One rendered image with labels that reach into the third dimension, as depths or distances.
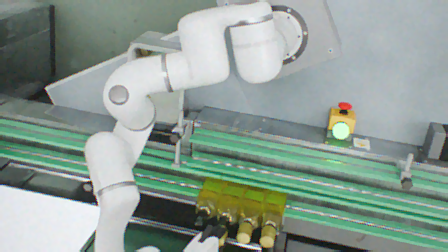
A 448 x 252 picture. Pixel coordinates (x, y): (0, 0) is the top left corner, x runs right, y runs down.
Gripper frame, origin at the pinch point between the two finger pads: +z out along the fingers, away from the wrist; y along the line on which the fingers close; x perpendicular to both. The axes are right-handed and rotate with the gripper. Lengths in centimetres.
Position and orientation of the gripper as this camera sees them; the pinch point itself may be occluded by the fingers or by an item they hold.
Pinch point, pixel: (217, 238)
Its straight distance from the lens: 129.1
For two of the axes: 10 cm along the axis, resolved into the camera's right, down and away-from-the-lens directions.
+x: -8.9, -2.7, 3.7
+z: 4.4, -3.2, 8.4
